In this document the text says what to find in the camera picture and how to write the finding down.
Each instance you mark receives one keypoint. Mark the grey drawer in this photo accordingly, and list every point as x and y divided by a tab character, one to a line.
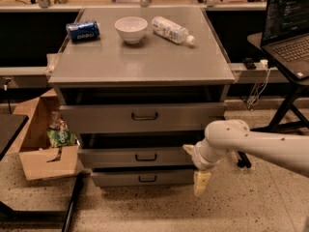
134	157
114	118
143	178

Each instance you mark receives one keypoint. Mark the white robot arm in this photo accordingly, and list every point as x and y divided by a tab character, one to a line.
289	151

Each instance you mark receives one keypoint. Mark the green snack bag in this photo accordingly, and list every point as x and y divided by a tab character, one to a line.
60	138

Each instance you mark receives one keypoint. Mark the white bowl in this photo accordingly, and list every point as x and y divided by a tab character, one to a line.
131	29

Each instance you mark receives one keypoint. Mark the grey drawer cabinet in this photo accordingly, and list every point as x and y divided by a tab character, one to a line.
155	70

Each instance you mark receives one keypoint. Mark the cardboard box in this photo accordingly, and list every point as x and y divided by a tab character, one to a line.
38	159

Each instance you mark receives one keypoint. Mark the black power adapter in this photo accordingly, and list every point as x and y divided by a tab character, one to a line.
249	63

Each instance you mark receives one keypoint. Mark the black laptop stand table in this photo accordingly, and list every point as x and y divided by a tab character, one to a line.
297	90

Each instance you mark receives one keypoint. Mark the black laptop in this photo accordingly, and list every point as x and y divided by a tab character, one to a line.
285	36

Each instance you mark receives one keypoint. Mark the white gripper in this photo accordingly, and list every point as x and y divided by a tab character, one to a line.
199	160

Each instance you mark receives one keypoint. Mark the grey bottom drawer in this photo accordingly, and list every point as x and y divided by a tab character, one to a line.
143	178

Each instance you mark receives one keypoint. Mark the clear plastic bottle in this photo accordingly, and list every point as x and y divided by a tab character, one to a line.
171	31

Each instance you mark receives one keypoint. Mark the blue pepsi can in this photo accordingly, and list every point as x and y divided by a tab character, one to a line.
82	31

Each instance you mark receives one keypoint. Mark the grey top drawer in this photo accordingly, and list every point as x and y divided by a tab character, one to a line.
114	118

